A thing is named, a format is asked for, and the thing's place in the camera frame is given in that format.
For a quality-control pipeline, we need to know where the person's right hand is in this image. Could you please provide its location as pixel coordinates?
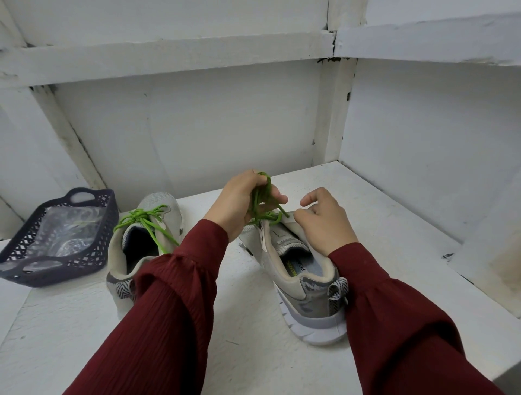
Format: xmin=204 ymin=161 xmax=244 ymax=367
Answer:
xmin=293 ymin=187 xmax=360 ymax=258

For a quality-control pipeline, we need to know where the person's left hand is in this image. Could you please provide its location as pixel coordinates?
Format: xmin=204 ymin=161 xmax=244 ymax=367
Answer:
xmin=202 ymin=169 xmax=289 ymax=244

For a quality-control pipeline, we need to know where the green shoelace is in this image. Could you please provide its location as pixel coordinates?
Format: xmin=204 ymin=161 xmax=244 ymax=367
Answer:
xmin=113 ymin=205 xmax=182 ymax=255
xmin=248 ymin=171 xmax=290 ymax=229

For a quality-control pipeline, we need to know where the grey mesh shoe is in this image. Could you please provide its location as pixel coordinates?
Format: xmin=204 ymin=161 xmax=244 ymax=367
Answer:
xmin=105 ymin=191 xmax=184 ymax=321
xmin=238 ymin=205 xmax=352 ymax=346

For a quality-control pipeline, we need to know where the person's left forearm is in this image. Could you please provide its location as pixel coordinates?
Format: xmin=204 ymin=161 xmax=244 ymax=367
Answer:
xmin=63 ymin=218 xmax=231 ymax=395

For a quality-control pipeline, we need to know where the person's right forearm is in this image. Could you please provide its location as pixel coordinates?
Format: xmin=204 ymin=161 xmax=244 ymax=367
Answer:
xmin=328 ymin=241 xmax=505 ymax=395

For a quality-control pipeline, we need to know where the clear plastic bag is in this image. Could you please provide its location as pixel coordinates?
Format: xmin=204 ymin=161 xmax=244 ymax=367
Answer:
xmin=24 ymin=205 xmax=107 ymax=259

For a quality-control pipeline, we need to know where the dark plastic lattice basket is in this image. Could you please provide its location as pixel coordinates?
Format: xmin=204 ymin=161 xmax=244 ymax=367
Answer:
xmin=0 ymin=187 xmax=120 ymax=288

